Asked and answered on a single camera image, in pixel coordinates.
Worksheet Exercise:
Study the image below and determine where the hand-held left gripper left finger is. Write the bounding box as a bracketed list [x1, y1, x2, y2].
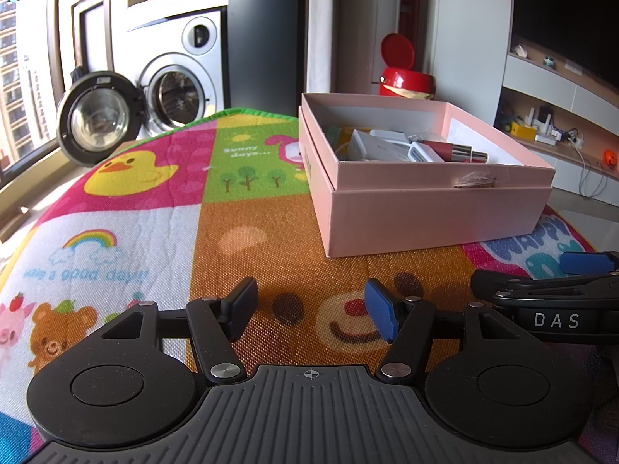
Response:
[103, 278, 258, 384]

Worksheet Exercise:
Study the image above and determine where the white router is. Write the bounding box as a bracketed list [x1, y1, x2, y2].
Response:
[527, 106, 557, 145]

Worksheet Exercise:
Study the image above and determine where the round washing machine door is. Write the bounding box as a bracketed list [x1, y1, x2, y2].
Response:
[55, 70, 146, 167]

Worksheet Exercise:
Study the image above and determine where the silver washing machine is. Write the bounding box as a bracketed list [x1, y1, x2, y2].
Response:
[127, 7, 229, 138]

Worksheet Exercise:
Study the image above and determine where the white charger adapter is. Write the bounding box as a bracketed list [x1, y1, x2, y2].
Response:
[409, 142, 443, 162]

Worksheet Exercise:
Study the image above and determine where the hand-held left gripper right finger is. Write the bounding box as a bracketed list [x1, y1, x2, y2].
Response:
[365, 279, 525, 385]

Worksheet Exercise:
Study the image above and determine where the black television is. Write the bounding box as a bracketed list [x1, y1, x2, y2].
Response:
[513, 0, 619, 88]

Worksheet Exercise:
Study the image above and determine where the pink cardboard box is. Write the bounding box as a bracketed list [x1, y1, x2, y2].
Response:
[298, 92, 556, 258]

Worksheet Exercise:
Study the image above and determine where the dark grey column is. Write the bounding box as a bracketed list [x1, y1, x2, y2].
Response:
[227, 0, 310, 119]

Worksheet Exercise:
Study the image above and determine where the colourful play mat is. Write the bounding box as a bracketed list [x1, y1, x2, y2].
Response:
[0, 107, 619, 464]

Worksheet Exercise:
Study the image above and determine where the red trash bin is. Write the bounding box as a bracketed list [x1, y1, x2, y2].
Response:
[378, 33, 438, 102]

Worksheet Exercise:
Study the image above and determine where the white box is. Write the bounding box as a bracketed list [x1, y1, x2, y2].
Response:
[347, 129, 412, 161]

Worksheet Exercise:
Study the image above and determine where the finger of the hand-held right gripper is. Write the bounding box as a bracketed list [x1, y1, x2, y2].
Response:
[471, 270, 619, 306]
[561, 250, 619, 276]

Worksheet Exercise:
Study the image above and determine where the yellow toy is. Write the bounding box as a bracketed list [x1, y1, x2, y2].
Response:
[500, 113, 537, 141]

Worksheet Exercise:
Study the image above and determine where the red lip gloss tube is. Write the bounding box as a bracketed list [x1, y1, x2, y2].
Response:
[421, 139, 489, 164]

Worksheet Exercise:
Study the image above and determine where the white television cabinet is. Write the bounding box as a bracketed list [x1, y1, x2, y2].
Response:
[493, 34, 619, 194]

